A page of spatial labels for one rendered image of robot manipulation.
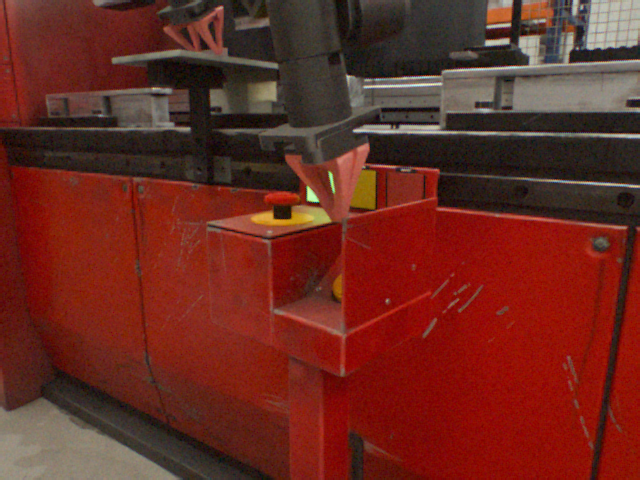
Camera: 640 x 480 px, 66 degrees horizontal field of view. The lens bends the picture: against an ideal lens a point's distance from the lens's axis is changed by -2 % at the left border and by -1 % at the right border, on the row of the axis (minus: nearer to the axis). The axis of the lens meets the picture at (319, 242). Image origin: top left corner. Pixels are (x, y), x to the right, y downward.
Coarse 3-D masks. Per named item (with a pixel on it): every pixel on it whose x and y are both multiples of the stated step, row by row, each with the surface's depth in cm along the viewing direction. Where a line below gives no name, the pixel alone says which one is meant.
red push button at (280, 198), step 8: (280, 192) 57; (288, 192) 57; (264, 200) 56; (272, 200) 55; (280, 200) 54; (288, 200) 55; (296, 200) 55; (272, 208) 56; (280, 208) 56; (288, 208) 56; (280, 216) 56; (288, 216) 56
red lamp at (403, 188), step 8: (392, 176) 56; (400, 176) 55; (408, 176) 54; (416, 176) 54; (392, 184) 56; (400, 184) 55; (408, 184) 55; (416, 184) 54; (392, 192) 56; (400, 192) 55; (408, 192) 55; (416, 192) 54; (392, 200) 56; (400, 200) 56; (408, 200) 55; (416, 200) 54
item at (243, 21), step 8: (232, 0) 104; (232, 8) 104; (240, 8) 103; (232, 16) 104; (240, 16) 103; (248, 16) 102; (240, 24) 105; (248, 24) 104; (256, 24) 102; (264, 24) 101
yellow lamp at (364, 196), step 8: (360, 176) 59; (368, 176) 58; (360, 184) 59; (368, 184) 58; (360, 192) 59; (368, 192) 58; (352, 200) 60; (360, 200) 59; (368, 200) 59; (368, 208) 59
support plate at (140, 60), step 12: (120, 60) 86; (132, 60) 84; (144, 60) 83; (156, 60) 83; (168, 60) 83; (180, 60) 84; (192, 60) 84; (204, 60) 84; (216, 60) 84; (228, 60) 87; (240, 60) 89; (252, 60) 91; (228, 72) 105; (240, 72) 105
